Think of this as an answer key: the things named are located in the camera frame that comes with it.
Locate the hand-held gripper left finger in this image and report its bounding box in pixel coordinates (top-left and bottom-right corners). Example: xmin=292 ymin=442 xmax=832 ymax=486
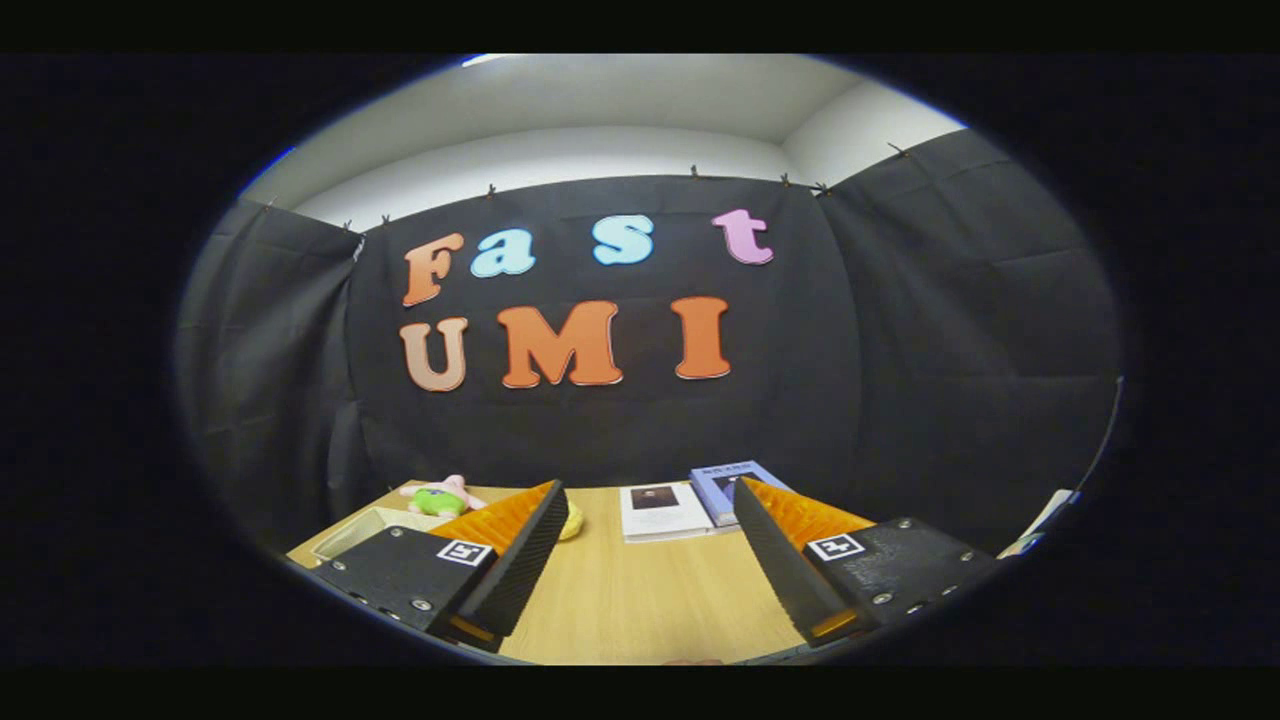
xmin=310 ymin=479 xmax=570 ymax=656

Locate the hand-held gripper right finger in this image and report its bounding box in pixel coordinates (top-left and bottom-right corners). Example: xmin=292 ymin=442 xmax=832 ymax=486
xmin=733 ymin=477 xmax=1001 ymax=649

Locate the blue book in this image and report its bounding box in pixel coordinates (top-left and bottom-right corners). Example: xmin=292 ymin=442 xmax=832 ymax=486
xmin=689 ymin=460 xmax=791 ymax=528

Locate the pink and green plush toy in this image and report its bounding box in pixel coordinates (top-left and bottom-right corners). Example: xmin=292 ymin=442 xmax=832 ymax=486
xmin=400 ymin=474 xmax=488 ymax=518

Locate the white book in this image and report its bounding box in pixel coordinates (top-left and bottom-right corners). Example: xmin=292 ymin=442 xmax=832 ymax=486
xmin=619 ymin=482 xmax=715 ymax=544

